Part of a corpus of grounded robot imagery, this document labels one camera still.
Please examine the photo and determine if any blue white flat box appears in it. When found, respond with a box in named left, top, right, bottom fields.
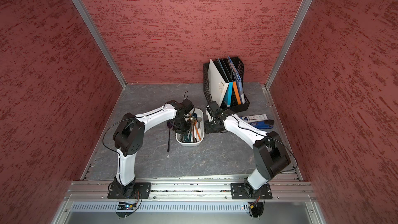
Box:
left=241, top=114, right=268, bottom=123

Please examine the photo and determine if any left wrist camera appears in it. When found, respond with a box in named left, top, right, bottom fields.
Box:
left=181, top=99, right=194, bottom=115

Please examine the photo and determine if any aluminium corner post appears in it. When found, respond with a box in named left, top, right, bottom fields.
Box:
left=265, top=0, right=313, bottom=90
left=72, top=0, right=127, bottom=89

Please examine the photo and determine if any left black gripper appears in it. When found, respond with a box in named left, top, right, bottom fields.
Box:
left=172, top=116, right=193, bottom=135

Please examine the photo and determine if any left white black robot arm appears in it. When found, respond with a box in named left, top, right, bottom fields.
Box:
left=113, top=99, right=194, bottom=186

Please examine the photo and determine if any black mesh file holder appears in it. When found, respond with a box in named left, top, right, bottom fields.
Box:
left=203, top=57, right=250, bottom=113

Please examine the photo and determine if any white rectangular storage box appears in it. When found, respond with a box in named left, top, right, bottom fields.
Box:
left=175, top=108, right=205, bottom=146

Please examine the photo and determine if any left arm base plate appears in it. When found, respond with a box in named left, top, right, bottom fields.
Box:
left=107, top=180, right=152, bottom=200

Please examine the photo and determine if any blue metallic handle utensil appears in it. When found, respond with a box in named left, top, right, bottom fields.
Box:
left=190, top=113, right=197, bottom=128

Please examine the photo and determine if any blue folder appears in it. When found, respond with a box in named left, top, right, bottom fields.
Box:
left=228, top=56, right=246, bottom=104

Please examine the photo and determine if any left aluminium corner post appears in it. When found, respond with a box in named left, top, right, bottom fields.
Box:
left=72, top=0, right=127, bottom=89

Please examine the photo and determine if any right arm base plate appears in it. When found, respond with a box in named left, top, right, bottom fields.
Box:
left=230, top=183, right=273, bottom=200

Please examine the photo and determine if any orange folder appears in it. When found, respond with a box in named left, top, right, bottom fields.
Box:
left=233, top=82, right=241, bottom=105

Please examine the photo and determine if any teal folder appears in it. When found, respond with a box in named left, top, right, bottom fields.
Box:
left=218, top=59, right=233, bottom=107

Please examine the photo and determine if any right aluminium corner post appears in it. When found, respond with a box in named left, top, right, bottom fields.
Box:
left=265, top=0, right=313, bottom=90

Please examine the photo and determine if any orange spoon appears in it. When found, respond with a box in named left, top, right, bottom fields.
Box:
left=193, top=123, right=201, bottom=143

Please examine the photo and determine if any white folder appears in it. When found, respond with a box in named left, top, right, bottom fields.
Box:
left=208, top=59, right=229, bottom=107

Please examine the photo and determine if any aluminium front rail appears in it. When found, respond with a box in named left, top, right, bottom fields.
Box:
left=64, top=178, right=318, bottom=202

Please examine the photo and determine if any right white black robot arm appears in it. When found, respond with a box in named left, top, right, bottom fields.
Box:
left=205, top=110, right=291, bottom=190

